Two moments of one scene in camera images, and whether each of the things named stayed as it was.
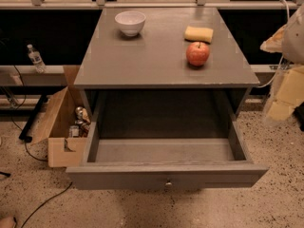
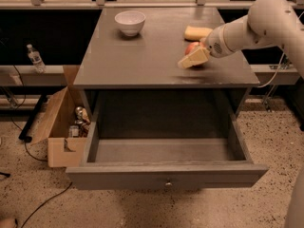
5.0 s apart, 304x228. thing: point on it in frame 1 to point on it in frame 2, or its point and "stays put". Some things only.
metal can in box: [73, 131] stays put
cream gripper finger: [290, 92] to [219, 42]
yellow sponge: [199, 34] stays put
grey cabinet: [144, 85] stays put
